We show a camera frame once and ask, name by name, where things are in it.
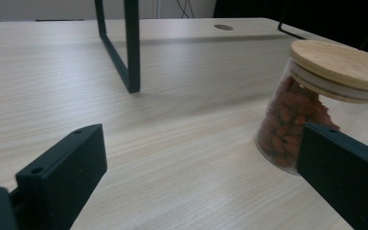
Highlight dark metal stand frame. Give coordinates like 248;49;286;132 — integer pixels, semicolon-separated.
94;0;141;94

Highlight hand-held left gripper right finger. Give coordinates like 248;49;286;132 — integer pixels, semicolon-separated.
296;123;368;230

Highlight glass jar with wooden lid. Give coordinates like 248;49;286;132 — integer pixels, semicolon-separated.
254;39;368;175

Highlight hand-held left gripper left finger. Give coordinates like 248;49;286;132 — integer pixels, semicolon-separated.
14;123;108;230

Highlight round desk grommet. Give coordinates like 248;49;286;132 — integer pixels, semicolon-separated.
213;24;235;32

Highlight thin dark cables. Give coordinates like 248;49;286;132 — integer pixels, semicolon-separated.
175;0;196;19

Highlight black cable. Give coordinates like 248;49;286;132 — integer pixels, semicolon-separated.
277;12;307;41

